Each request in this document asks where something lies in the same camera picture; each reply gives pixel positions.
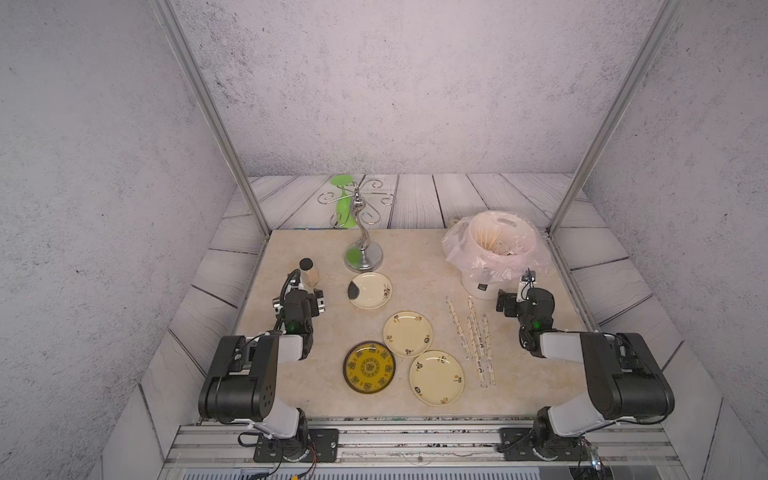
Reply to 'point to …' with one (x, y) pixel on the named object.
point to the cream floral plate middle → (408, 333)
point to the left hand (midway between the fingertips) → (303, 291)
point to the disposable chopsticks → (457, 324)
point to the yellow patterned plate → (369, 367)
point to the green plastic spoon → (343, 202)
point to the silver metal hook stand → (371, 253)
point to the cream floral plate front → (436, 378)
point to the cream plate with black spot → (369, 290)
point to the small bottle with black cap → (310, 276)
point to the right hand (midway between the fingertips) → (520, 289)
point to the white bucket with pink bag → (491, 250)
